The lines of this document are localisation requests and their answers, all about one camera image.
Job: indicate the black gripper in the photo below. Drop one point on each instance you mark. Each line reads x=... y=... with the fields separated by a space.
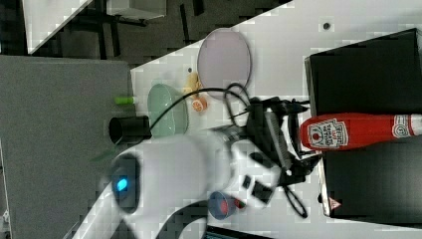
x=264 y=130

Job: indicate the red plush ketchup bottle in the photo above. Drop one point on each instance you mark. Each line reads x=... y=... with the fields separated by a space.
x=353 y=130

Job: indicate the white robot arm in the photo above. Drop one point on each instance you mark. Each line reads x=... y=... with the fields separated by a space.
x=167 y=188

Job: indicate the black oven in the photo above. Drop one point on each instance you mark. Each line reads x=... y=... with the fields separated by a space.
x=378 y=183

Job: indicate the plush orange slice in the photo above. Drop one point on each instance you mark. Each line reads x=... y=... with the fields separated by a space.
x=199 y=105

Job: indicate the round grey plate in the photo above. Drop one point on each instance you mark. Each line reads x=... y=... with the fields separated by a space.
x=224 y=58

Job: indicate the yellow plush banana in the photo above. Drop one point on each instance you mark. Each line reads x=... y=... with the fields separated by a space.
x=192 y=83

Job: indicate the plush strawberry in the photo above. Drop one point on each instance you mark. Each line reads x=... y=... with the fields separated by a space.
x=239 y=204

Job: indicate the blue bowl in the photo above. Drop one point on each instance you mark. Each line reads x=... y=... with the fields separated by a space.
x=221 y=205

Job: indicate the green plastic colander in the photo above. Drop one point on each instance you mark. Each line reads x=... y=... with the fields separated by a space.
x=165 y=118

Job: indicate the black cylinder cup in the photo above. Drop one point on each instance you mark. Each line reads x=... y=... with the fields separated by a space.
x=129 y=130

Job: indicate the green marker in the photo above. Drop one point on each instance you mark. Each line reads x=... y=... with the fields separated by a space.
x=124 y=101

